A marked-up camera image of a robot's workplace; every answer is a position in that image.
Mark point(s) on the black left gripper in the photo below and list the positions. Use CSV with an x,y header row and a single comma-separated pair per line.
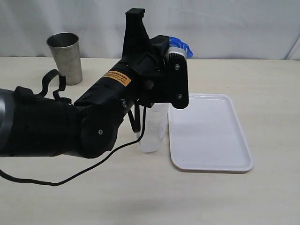
x,y
168,81

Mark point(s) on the blue container lid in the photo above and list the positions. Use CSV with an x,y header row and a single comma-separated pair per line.
x,y
173,41

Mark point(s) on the stainless steel cup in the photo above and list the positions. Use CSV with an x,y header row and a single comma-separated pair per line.
x,y
65,51

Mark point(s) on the clear plastic container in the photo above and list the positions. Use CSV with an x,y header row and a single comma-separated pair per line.
x,y
155,127

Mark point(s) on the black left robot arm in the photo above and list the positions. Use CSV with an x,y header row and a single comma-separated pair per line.
x,y
47,125

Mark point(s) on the white backdrop curtain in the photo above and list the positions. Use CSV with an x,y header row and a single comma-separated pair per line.
x,y
214,29

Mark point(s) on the white plastic tray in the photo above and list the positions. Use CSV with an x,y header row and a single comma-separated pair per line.
x,y
207,137

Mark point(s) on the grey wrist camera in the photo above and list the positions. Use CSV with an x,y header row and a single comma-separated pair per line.
x,y
173,51

